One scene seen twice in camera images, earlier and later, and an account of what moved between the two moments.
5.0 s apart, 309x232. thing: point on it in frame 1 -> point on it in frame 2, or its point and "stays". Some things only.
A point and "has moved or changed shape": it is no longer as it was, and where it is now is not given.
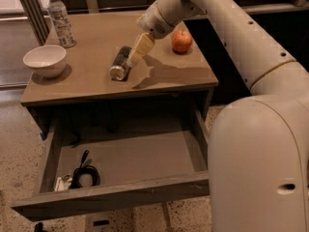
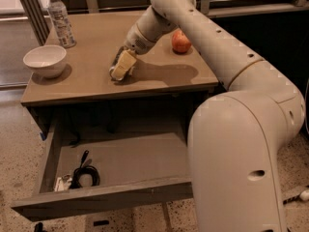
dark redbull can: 122,65 has moved or changed shape
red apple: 182,41 stays
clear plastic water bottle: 66,35 stays
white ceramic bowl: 46,61 stays
